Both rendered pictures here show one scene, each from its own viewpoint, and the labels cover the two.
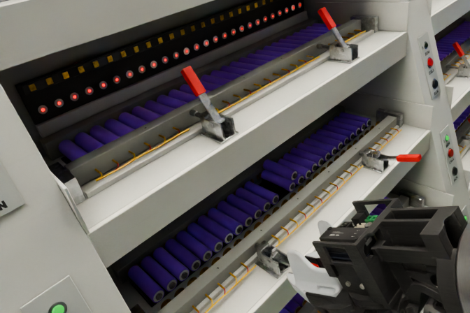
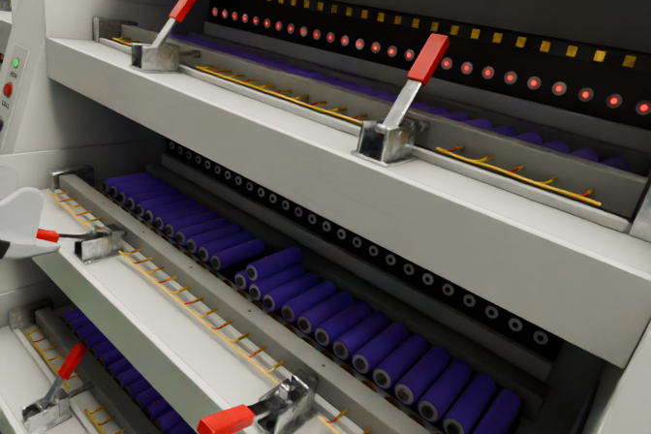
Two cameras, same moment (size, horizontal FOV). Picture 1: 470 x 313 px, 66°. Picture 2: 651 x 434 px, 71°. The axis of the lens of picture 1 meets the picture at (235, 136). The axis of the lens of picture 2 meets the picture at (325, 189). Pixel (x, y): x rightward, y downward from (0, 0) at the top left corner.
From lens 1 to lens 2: 64 cm
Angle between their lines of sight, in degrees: 66
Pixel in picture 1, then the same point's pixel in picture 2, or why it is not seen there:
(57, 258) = (33, 35)
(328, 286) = not seen: outside the picture
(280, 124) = (174, 108)
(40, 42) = not seen: outside the picture
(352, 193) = (201, 355)
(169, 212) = (77, 79)
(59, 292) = (22, 54)
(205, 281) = (90, 196)
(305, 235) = (130, 285)
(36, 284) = (24, 40)
